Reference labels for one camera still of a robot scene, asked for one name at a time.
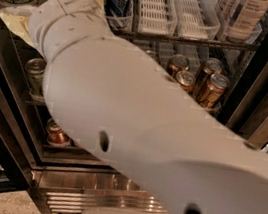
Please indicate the white slotted tray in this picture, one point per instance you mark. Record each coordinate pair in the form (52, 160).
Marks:
(157, 17)

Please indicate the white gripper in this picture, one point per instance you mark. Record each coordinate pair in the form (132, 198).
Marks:
(58, 8)

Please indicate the green can front left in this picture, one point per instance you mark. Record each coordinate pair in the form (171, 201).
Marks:
(35, 73)

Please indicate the gold can back left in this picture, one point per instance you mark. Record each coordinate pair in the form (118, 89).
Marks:
(152, 54)

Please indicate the gold can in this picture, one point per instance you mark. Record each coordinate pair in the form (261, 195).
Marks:
(152, 54)
(212, 90)
(186, 80)
(208, 67)
(177, 63)

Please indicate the gold can back middle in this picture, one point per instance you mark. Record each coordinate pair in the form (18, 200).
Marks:
(177, 63)

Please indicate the white bottle top right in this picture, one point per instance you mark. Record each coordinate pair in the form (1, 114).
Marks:
(244, 15)

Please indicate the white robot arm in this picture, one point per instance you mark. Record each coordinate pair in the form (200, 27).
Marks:
(116, 101)

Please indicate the stainless steel fridge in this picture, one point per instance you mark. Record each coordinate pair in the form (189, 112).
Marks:
(71, 179)

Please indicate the gold can front middle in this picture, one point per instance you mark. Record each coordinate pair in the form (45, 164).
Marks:
(186, 80)

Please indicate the red can front left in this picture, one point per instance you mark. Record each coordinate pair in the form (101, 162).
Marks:
(56, 136)

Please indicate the gold can back right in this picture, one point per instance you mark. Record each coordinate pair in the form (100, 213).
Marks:
(208, 67)

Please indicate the gold can front right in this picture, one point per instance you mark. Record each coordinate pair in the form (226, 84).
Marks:
(212, 90)

